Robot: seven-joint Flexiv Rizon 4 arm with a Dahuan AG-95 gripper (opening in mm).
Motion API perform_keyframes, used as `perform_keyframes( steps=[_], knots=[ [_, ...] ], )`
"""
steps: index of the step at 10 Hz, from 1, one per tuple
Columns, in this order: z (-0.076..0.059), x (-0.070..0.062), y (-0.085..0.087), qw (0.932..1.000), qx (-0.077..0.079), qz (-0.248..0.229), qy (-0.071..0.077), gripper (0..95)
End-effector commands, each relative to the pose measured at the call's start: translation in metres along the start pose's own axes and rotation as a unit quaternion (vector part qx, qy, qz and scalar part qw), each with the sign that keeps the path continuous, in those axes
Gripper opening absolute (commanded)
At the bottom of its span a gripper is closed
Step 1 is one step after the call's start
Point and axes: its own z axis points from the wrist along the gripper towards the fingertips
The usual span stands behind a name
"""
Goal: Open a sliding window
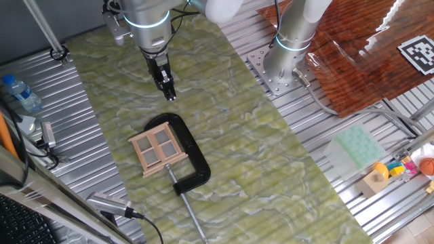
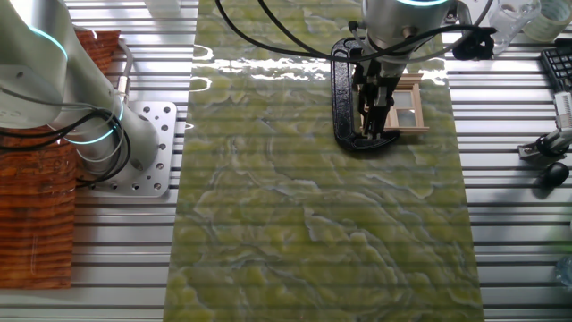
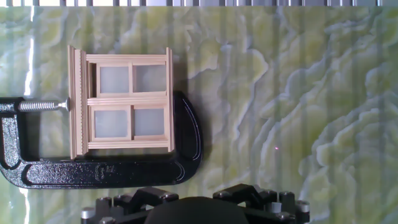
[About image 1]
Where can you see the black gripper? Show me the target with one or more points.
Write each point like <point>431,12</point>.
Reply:
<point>154,62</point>

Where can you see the small toy basketball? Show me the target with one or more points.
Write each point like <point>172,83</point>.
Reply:
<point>428,166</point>

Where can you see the silver metal pole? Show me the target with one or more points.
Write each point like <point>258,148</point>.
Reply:
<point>44,27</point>

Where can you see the black C-clamp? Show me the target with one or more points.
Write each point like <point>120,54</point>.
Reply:
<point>190,142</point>

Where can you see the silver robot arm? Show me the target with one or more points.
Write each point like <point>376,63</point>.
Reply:
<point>149,30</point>

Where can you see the aluminium profile bar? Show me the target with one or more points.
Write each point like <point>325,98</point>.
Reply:
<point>51,200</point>
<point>424,110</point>

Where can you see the green marble pattern mat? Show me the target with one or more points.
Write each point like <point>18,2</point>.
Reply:
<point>254,169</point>

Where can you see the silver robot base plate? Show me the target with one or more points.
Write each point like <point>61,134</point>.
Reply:
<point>271,81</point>

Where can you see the beige wooden toy block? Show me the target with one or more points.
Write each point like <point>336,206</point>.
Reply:
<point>371,184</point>

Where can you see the small wooden toy block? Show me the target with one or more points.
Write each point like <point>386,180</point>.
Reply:
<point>430,187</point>

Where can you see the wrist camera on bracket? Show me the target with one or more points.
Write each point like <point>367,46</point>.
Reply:
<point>117,30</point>

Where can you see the clear plastic water bottle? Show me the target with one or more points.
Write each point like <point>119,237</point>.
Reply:
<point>23,95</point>

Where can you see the orange rod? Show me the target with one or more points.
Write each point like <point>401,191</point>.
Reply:
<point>5,135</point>

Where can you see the pink toy block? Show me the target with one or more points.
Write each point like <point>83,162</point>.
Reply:
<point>410,167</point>

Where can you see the black keyboard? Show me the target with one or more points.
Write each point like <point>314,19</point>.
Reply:
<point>20,223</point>

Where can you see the silver depth camera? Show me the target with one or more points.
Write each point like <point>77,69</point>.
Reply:
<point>48,133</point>
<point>108,203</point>

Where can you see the black white fiducial marker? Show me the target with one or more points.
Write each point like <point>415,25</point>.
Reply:
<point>418,54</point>

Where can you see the miniature wooden sliding window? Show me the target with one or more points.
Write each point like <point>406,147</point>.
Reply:
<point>156,148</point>

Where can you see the white cloth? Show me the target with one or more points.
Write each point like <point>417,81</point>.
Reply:
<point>420,150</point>

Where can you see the white paper piece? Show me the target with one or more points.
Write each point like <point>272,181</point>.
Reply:
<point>26,124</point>

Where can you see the teal toy block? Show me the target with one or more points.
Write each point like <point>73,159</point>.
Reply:
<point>394,165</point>

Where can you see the yellow toy block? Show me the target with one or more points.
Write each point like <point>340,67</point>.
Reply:
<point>397,171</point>

